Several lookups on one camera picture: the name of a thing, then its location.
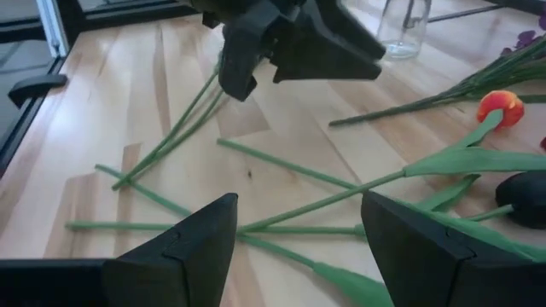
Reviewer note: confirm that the black table edge clamp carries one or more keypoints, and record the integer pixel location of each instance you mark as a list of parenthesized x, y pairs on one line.
[(36, 85)]

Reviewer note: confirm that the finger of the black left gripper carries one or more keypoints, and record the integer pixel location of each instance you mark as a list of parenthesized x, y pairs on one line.
[(324, 70), (337, 38)]

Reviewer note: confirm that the yellow orange artificial tulip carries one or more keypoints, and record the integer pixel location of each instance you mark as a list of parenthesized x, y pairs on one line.
[(500, 108)]

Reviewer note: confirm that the clear glass vase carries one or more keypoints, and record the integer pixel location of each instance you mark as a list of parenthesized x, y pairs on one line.
[(401, 44)]

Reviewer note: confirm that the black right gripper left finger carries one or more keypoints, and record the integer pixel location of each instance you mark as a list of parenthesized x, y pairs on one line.
[(192, 273)]

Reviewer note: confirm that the dark maroon artificial tulip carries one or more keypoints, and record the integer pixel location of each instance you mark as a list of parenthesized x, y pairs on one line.
[(358, 285)]

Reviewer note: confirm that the purple artificial flower bunch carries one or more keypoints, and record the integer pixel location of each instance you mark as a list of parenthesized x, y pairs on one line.
[(503, 72)]

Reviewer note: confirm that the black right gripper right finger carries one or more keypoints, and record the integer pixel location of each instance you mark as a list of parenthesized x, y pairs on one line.
[(414, 264)]

